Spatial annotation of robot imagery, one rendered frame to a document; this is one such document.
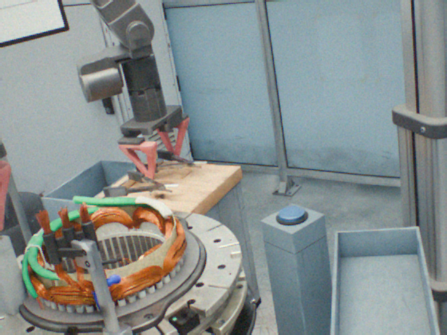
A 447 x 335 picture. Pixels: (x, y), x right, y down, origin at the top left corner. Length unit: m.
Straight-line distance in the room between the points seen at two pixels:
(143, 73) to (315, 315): 0.47
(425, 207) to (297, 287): 0.22
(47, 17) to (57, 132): 1.66
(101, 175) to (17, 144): 2.45
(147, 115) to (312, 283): 0.38
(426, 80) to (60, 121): 2.65
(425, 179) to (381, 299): 0.22
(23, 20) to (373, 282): 1.26
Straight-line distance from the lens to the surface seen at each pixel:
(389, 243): 0.85
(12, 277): 0.76
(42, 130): 3.48
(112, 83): 1.01
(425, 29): 0.86
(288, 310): 1.02
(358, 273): 0.83
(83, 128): 3.25
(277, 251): 0.97
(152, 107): 1.04
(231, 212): 1.08
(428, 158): 0.91
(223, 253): 0.77
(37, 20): 1.79
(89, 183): 1.23
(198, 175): 1.08
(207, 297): 0.70
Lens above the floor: 1.49
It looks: 22 degrees down
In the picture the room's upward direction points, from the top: 10 degrees counter-clockwise
